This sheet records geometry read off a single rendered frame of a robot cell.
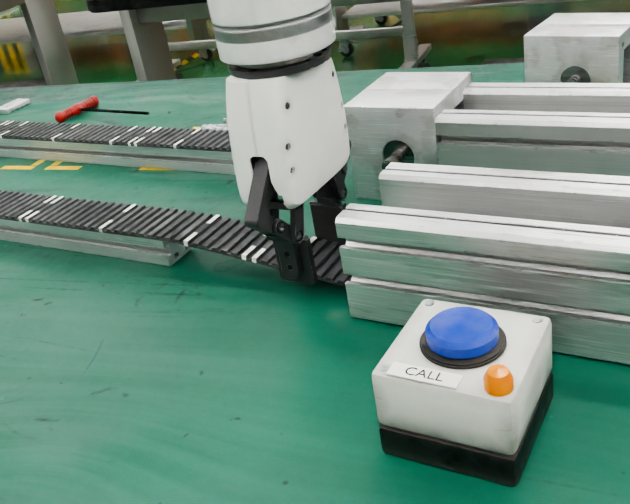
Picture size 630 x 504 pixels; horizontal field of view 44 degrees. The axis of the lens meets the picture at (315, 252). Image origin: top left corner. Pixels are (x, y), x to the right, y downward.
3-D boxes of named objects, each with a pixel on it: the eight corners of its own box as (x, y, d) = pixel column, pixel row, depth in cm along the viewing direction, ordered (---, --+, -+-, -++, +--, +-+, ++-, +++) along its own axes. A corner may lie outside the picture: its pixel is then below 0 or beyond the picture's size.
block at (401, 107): (344, 209, 74) (330, 115, 70) (396, 157, 83) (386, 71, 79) (432, 217, 70) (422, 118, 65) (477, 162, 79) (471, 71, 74)
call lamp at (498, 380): (479, 393, 39) (478, 374, 39) (489, 375, 40) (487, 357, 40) (508, 399, 39) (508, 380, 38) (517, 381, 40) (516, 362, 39)
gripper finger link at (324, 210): (321, 157, 65) (333, 227, 68) (302, 173, 63) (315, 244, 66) (354, 159, 64) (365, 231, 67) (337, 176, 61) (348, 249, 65)
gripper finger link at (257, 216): (273, 117, 57) (299, 170, 61) (226, 197, 53) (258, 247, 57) (286, 118, 56) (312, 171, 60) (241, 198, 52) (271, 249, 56)
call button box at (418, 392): (380, 454, 45) (367, 368, 42) (440, 356, 52) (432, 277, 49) (516, 490, 41) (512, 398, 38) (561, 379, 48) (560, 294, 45)
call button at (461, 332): (416, 366, 43) (413, 337, 42) (442, 326, 46) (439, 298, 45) (486, 380, 41) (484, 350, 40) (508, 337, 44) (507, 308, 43)
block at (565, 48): (517, 127, 85) (513, 42, 81) (555, 92, 93) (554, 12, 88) (609, 135, 79) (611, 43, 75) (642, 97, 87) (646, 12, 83)
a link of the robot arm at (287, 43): (257, -1, 59) (264, 38, 61) (188, 31, 53) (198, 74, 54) (354, -7, 55) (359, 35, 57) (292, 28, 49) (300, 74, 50)
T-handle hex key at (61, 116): (54, 124, 115) (50, 113, 115) (95, 104, 121) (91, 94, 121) (129, 130, 107) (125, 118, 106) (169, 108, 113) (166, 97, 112)
